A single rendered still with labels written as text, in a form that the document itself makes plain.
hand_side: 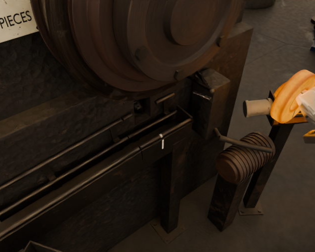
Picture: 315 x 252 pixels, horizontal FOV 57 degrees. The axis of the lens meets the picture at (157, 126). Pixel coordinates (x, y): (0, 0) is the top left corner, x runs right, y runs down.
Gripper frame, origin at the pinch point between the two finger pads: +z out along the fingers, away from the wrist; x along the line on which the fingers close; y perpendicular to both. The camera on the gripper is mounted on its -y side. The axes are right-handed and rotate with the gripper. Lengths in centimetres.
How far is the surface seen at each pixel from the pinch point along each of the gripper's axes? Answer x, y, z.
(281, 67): -133, -100, 45
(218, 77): 7.3, -10.6, 19.5
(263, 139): -8.0, -31.9, -2.0
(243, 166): 5.9, -33.1, -5.4
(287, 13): -223, -115, 100
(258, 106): -4.1, -18.1, 6.5
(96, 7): 49, 24, 23
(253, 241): -3, -79, -32
